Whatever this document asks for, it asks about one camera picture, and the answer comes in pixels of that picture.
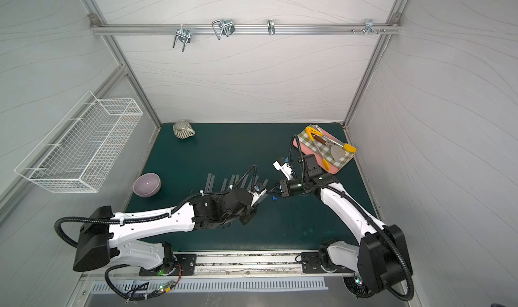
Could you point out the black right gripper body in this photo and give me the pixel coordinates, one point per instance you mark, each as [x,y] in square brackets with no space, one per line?
[283,186]

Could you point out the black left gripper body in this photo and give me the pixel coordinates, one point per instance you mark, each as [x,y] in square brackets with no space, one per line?
[249,212]

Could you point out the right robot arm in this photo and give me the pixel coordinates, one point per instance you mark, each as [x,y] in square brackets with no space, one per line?
[380,261]

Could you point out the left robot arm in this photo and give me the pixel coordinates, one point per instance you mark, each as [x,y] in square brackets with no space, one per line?
[108,238]

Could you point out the pink plastic tray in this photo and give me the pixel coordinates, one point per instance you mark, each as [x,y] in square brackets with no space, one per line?
[336,167]

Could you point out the green white checkered cloth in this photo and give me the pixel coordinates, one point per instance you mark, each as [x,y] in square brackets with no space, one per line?
[323,147]

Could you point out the purple bowl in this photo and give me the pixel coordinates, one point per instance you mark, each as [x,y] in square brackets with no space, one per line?
[147,185]

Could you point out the striped ceramic cup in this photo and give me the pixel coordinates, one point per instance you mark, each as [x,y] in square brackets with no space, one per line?
[183,129]

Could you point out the metal hook clamp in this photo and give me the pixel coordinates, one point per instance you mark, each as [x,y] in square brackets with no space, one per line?
[183,37]
[271,27]
[370,28]
[223,27]

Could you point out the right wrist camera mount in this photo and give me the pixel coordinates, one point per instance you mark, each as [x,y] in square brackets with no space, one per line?
[283,165]

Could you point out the brown handled metal spatula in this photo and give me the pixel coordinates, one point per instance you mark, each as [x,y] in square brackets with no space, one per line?
[337,152]

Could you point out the yellow handled metal tongs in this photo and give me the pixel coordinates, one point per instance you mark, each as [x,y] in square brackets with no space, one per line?
[327,161]

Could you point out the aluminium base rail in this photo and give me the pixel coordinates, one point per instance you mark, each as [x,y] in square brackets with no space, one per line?
[229,264]

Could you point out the white slotted cable duct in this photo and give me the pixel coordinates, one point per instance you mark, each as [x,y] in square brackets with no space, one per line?
[268,284]

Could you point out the white wire basket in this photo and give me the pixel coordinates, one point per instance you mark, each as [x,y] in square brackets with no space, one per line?
[77,155]

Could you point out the aluminium top rail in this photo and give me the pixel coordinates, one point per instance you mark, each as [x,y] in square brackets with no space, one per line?
[241,29]

